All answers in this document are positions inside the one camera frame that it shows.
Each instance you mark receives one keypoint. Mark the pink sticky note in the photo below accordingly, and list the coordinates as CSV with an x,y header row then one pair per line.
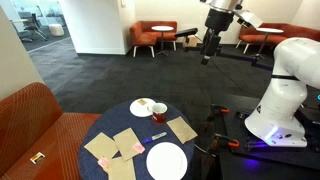
x,y
103,162
139,148

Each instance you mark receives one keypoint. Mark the dark camera boom rod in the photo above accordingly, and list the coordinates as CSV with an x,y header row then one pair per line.
x,y
240,58

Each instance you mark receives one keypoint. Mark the brown paper napkin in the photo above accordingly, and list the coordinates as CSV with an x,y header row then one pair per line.
x,y
181,130

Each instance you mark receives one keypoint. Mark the round table blue cloth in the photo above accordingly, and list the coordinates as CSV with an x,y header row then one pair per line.
x,y
113,123

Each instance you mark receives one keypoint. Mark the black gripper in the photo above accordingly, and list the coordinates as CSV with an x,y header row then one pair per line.
x,y
218,20

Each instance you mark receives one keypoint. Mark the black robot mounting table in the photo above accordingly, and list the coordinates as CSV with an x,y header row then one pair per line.
x,y
240,166

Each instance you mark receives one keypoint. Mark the red mug white inside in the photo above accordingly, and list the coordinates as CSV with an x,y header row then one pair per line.
x,y
160,116

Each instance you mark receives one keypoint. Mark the small brown paper note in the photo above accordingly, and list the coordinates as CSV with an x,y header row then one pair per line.
x,y
142,102

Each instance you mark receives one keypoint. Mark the orange lounge sofa white legs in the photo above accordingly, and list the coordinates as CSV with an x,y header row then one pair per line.
x,y
141,35
293,33

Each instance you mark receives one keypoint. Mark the orange patterned sofa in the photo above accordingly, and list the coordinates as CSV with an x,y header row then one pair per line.
x,y
36,126

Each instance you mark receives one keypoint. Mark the small white plate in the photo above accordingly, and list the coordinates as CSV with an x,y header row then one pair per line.
x,y
138,110

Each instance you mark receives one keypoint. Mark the large white plate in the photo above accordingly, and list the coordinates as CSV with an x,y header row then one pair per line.
x,y
166,161

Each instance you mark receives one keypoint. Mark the white round ottoman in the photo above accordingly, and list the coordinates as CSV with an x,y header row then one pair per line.
x,y
56,30

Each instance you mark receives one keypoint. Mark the round white side table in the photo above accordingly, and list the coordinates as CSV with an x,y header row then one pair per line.
x,y
162,29
269,30

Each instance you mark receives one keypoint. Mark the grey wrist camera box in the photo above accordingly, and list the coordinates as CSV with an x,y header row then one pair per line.
x,y
250,18

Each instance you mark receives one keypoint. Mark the black office chair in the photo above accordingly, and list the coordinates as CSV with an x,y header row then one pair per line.
x,y
35,25

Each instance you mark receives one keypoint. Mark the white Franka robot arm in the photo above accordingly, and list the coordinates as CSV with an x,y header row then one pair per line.
x,y
286,100

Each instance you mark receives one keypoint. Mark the blue Sharpie marker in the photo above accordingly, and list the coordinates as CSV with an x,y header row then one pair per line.
x,y
155,137

